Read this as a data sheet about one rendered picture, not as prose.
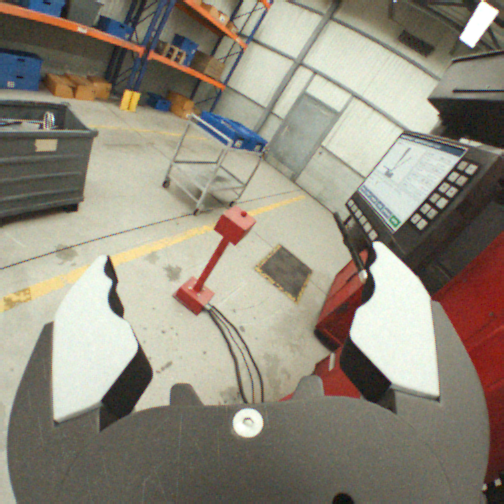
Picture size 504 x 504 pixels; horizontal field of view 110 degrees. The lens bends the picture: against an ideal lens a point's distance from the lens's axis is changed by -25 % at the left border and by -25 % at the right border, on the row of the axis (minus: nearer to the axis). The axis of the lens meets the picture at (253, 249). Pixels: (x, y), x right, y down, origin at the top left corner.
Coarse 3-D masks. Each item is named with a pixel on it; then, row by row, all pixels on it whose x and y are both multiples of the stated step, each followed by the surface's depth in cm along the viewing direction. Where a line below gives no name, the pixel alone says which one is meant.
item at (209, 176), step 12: (192, 120) 232; (204, 132) 223; (216, 132) 217; (180, 144) 241; (228, 144) 215; (264, 156) 292; (168, 168) 257; (180, 168) 249; (192, 168) 275; (204, 168) 295; (216, 168) 228; (168, 180) 268; (192, 180) 246; (204, 180) 267; (216, 180) 285; (228, 180) 306; (240, 180) 319; (204, 192) 243; (240, 192) 322
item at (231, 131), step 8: (208, 112) 236; (208, 120) 229; (216, 120) 224; (224, 120) 256; (208, 128) 232; (216, 128) 227; (224, 128) 223; (232, 128) 242; (216, 136) 230; (232, 136) 222; (240, 136) 230; (248, 136) 242; (224, 144) 228; (232, 144) 231; (240, 144) 243
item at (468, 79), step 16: (464, 64) 54; (480, 64) 47; (496, 64) 41; (448, 80) 60; (464, 80) 52; (480, 80) 46; (496, 80) 40; (432, 96) 66; (448, 96) 58; (464, 96) 51; (480, 96) 45; (496, 96) 40; (448, 112) 65; (464, 112) 57; (480, 112) 49; (496, 112) 43; (448, 128) 66; (464, 128) 64; (480, 128) 57; (496, 128) 49; (496, 144) 56
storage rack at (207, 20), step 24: (144, 0) 336; (168, 0) 369; (240, 0) 485; (264, 0) 440; (216, 24) 417; (216, 48) 562; (240, 48) 534; (144, 72) 391; (192, 72) 477; (192, 96) 638; (216, 96) 609
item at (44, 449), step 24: (48, 336) 6; (48, 360) 5; (24, 384) 5; (48, 384) 5; (24, 408) 4; (48, 408) 4; (96, 408) 5; (24, 432) 4; (48, 432) 4; (72, 432) 4; (96, 432) 4; (24, 456) 3; (48, 456) 3; (72, 456) 4; (24, 480) 3; (48, 480) 3
